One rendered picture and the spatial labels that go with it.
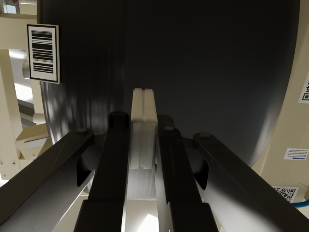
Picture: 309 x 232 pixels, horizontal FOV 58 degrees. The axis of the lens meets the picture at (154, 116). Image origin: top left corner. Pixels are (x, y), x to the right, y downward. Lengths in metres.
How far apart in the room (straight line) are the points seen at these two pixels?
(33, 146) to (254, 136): 0.91
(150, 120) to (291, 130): 0.52
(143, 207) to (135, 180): 4.80
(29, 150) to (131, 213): 4.04
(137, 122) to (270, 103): 0.23
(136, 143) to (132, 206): 5.04
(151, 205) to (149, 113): 5.07
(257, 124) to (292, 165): 0.37
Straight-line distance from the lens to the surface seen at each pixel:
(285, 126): 0.64
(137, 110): 0.17
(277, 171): 0.70
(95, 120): 0.32
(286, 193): 0.76
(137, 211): 5.12
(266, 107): 0.34
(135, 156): 0.16
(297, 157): 0.70
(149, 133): 0.15
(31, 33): 0.33
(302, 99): 0.62
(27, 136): 1.14
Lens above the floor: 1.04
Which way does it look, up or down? 28 degrees up
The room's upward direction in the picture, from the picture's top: 175 degrees counter-clockwise
